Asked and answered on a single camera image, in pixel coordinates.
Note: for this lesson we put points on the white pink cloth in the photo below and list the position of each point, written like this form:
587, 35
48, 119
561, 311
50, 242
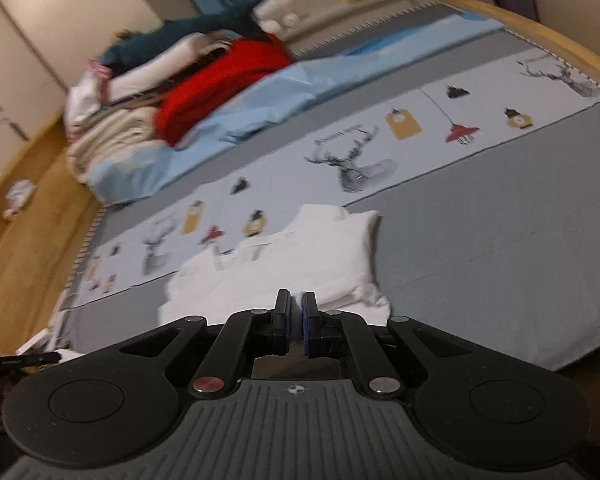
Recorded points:
19, 197

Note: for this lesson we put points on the teal garment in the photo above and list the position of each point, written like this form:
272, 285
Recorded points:
145, 42

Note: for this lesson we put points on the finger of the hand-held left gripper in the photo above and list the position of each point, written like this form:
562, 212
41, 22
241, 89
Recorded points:
25, 359

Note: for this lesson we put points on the beige folded blanket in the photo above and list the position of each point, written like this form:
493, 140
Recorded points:
115, 135

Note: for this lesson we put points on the white small garment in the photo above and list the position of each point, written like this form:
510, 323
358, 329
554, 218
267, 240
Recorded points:
305, 260

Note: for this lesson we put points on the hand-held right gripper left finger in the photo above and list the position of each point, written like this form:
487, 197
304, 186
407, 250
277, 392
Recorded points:
282, 325

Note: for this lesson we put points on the light blue cloth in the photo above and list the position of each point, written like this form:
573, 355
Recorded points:
280, 90

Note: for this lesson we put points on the beige wardrobe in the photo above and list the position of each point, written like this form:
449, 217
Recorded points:
30, 35

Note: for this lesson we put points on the red garment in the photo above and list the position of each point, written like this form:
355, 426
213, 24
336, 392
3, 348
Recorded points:
215, 80

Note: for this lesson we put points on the white folded clothes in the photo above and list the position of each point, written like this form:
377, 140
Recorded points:
150, 67

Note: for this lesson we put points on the grey printed bed sheet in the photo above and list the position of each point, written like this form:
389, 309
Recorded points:
480, 260

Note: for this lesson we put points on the wooden bed frame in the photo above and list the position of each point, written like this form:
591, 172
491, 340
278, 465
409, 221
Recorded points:
555, 40

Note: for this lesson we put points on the white plush toy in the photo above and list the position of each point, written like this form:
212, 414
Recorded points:
275, 12

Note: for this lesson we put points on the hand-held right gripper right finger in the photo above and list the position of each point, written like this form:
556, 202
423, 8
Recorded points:
310, 327

